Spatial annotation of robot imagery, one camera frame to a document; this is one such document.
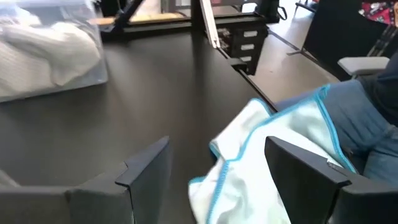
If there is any light blue microfiber towel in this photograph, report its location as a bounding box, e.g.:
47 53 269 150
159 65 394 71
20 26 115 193
187 83 359 224

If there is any clear plastic storage bin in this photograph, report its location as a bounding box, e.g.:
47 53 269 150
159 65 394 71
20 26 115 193
0 0 109 104

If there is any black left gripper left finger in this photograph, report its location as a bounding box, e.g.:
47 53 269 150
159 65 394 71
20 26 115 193
114 136 172 224

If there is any grey padded armrest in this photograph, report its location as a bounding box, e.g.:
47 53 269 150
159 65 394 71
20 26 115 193
336 55 391 78

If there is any red patterned cloth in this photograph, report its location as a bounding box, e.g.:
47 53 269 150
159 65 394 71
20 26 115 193
358 0 398 26

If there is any black diagonal frame strut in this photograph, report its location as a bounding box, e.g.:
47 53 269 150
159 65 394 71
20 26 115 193
111 0 146 32

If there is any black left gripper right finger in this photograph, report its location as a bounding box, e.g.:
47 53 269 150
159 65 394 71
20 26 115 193
264 136 353 224

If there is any person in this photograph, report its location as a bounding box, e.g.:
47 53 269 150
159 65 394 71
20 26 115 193
275 51 398 190

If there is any white metal bar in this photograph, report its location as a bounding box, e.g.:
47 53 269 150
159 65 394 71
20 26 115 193
199 0 222 50

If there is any grey waffle microfiber towel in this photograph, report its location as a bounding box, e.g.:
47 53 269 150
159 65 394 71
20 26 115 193
0 7 102 99

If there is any wooden table side board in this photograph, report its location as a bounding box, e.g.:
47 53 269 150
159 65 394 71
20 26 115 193
89 11 186 26

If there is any black drawer cabinet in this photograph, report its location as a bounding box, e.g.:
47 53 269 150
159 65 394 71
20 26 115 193
216 24 270 76

